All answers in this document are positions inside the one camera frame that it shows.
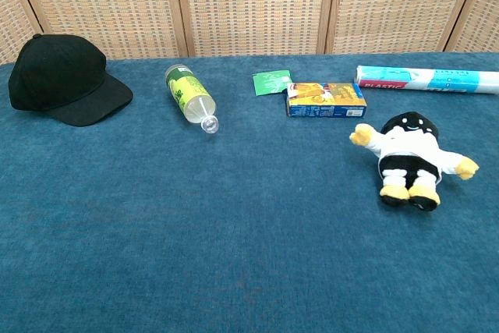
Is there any black white penguin plush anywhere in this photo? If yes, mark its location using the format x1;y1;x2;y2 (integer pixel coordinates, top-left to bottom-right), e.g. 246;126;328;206
349;111;480;212

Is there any blue carpet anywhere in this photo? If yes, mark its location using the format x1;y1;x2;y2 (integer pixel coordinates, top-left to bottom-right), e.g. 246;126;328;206
0;51;499;333

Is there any green sachet packet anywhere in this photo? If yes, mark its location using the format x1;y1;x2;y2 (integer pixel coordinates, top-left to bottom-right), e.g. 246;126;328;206
252;69;292;97

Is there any clear plastic bottle yellow label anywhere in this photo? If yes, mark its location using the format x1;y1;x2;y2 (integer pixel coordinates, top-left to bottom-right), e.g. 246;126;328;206
164;63;220;135

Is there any blue yellow snack box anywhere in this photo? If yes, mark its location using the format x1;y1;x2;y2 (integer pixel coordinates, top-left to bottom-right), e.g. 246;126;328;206
286;82;368;119

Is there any plastic wrap roll teal label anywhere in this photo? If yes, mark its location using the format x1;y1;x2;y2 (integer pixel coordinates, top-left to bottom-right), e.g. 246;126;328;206
353;65;499;95

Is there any black baseball cap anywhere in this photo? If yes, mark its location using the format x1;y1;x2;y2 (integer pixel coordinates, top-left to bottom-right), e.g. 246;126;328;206
8;33;134;128

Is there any woven folding screen wooden frame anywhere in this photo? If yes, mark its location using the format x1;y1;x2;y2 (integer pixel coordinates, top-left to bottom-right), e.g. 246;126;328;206
0;0;499;66

